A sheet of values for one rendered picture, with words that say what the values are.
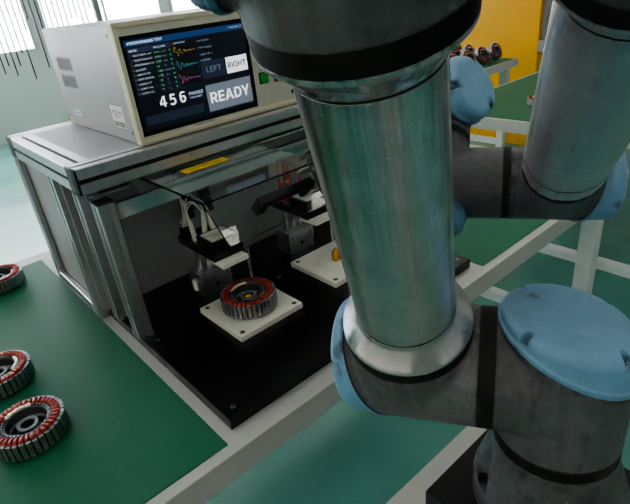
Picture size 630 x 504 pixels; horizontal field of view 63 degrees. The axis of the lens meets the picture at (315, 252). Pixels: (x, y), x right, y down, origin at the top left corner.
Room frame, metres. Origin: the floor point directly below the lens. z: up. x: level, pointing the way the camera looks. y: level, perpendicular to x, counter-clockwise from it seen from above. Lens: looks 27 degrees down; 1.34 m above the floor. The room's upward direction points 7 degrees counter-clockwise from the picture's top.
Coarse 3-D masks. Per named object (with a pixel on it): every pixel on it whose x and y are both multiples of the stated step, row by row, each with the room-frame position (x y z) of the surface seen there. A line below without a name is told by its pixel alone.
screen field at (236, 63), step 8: (232, 56) 1.07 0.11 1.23; (240, 56) 1.08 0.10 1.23; (208, 64) 1.04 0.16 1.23; (216, 64) 1.05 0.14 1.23; (224, 64) 1.06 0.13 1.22; (232, 64) 1.07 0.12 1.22; (240, 64) 1.08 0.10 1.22; (208, 72) 1.03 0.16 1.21; (216, 72) 1.05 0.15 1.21; (224, 72) 1.06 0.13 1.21; (232, 72) 1.07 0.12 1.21
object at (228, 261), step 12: (216, 228) 0.97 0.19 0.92; (180, 240) 1.00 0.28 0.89; (192, 240) 0.98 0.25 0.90; (204, 240) 0.92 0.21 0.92; (216, 240) 0.91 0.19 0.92; (204, 252) 0.92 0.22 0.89; (216, 252) 0.90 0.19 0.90; (228, 252) 0.92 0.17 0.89; (240, 252) 0.93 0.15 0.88; (216, 264) 0.90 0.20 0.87; (228, 264) 0.89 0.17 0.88
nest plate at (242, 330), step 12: (216, 300) 0.92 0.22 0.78; (288, 300) 0.89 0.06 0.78; (204, 312) 0.88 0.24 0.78; (216, 312) 0.87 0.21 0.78; (276, 312) 0.85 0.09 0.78; (288, 312) 0.85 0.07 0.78; (228, 324) 0.83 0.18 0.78; (240, 324) 0.82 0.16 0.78; (252, 324) 0.82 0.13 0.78; (264, 324) 0.81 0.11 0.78; (240, 336) 0.78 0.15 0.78; (252, 336) 0.79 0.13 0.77
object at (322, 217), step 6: (318, 210) 1.07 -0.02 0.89; (324, 210) 1.08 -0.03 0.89; (300, 216) 1.07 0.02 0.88; (306, 216) 1.05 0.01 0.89; (312, 216) 1.06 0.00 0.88; (318, 216) 1.06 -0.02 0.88; (324, 216) 1.06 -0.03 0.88; (294, 222) 1.15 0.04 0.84; (300, 222) 1.16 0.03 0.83; (306, 222) 1.06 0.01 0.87; (312, 222) 1.04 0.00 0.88; (318, 222) 1.04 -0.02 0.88; (288, 228) 1.13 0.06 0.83
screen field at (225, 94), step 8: (232, 80) 1.07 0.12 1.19; (240, 80) 1.08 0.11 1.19; (248, 80) 1.09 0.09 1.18; (208, 88) 1.03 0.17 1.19; (216, 88) 1.04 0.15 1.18; (224, 88) 1.05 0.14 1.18; (232, 88) 1.06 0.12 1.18; (240, 88) 1.07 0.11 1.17; (248, 88) 1.09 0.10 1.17; (208, 96) 1.03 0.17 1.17; (216, 96) 1.04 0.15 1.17; (224, 96) 1.05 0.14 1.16; (232, 96) 1.06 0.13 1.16; (240, 96) 1.07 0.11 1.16; (248, 96) 1.09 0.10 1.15; (216, 104) 1.04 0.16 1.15; (224, 104) 1.05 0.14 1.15; (232, 104) 1.06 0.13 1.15
